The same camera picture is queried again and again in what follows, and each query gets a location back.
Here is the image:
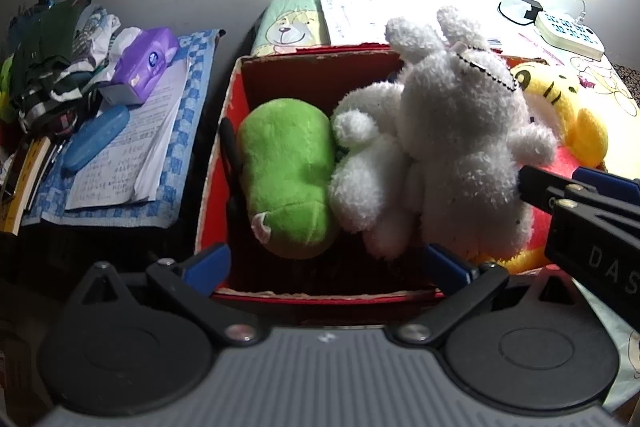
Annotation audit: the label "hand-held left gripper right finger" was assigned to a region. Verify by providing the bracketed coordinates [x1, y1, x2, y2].
[394, 242, 578, 349]

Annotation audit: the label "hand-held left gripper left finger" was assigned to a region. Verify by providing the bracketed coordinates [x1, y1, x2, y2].
[74, 242, 262, 349]

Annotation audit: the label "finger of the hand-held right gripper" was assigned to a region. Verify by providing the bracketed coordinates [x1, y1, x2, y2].
[517, 164, 640, 242]
[572, 164, 640, 208]

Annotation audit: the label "yellow tiger plush toy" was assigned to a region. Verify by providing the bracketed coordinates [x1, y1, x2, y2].
[477, 61, 610, 277]

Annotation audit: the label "white plush rabbit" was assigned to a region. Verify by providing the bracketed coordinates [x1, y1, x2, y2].
[384, 4, 560, 260]

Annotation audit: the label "small white plush toy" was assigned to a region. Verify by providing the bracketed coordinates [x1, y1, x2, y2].
[327, 80, 418, 260]

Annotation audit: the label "green plush toy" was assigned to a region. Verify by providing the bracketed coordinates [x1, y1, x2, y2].
[235, 98, 340, 262]

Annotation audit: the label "red cardboard box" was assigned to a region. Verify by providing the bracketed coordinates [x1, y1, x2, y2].
[194, 47, 553, 310]

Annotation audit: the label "brown floral cushion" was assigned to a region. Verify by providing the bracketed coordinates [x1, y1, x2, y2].
[611, 62, 640, 110]

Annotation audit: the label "handwritten paper pad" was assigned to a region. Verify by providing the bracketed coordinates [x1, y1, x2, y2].
[65, 57, 193, 212]

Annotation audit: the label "pink ribbon strips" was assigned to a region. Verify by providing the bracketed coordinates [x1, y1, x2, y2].
[517, 31, 568, 64]

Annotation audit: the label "white power strip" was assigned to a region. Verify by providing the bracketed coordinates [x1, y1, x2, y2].
[534, 10, 607, 62]

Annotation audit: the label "blue checkered cloth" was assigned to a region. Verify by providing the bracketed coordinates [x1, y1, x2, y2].
[21, 28, 227, 229]

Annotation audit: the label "blue glasses case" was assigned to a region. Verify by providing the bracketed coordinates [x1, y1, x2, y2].
[61, 104, 132, 173]

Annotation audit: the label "small white box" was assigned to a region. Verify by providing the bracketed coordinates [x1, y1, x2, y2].
[97, 82, 146, 108]

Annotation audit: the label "stack of books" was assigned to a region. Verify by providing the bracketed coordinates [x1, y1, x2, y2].
[0, 134, 57, 237]

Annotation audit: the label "purple tissue pack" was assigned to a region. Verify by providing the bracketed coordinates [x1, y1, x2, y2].
[111, 26, 181, 104]

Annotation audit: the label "handwritten notebook stack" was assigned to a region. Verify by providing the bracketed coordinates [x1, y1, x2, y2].
[319, 0, 503, 49]

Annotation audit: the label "pile of clothes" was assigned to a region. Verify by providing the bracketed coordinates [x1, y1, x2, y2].
[0, 0, 123, 140]

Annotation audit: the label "black beaded chain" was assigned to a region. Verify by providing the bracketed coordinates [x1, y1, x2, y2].
[447, 43, 518, 94]

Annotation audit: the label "grey plug and cable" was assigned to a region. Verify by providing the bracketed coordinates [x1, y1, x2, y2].
[574, 0, 640, 28]

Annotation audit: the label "thin black adapter cable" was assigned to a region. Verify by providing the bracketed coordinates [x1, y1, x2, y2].
[496, 0, 531, 27]

